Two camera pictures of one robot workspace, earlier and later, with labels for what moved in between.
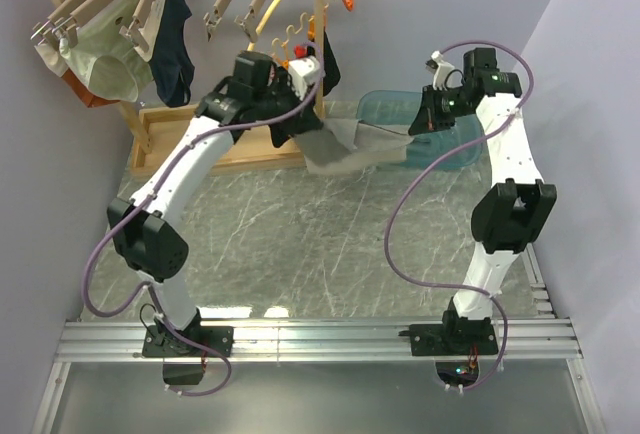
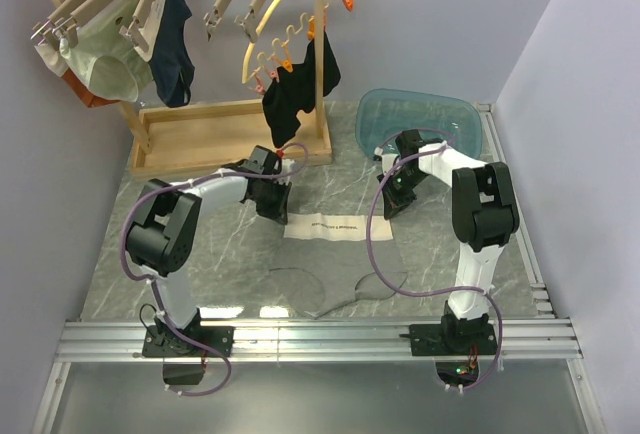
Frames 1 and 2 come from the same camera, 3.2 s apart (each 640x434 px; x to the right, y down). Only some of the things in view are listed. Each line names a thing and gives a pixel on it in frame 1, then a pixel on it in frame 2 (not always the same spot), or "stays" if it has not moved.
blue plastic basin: x=424 y=149 stays
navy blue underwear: x=172 y=68 stays
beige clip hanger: x=68 y=28 stays
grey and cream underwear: x=344 y=145 to x=324 y=263
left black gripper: x=289 y=89 to x=278 y=211
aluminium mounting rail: x=519 y=341 stays
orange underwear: x=89 y=98 stays
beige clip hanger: x=47 y=30 stays
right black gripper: x=428 y=118 to x=394 y=202
